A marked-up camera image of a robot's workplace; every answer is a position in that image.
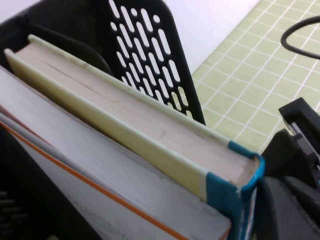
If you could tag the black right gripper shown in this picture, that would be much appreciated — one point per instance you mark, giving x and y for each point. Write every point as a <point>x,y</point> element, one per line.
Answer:
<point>297,112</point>

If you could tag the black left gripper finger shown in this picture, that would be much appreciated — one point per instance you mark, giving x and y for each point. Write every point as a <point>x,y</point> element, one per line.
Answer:
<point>287,215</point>

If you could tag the yellow book with blue spine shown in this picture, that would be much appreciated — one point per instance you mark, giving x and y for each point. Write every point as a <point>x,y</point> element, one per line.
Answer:
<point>150,125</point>

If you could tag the white book with orange band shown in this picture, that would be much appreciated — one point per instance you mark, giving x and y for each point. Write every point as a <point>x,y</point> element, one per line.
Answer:
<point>100,187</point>

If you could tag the black plastic book holder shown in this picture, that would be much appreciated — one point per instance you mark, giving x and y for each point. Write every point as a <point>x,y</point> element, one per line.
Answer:
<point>75,25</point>

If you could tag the green checkered tablecloth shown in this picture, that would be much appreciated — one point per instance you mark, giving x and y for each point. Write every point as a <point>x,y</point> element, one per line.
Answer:
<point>250,75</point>

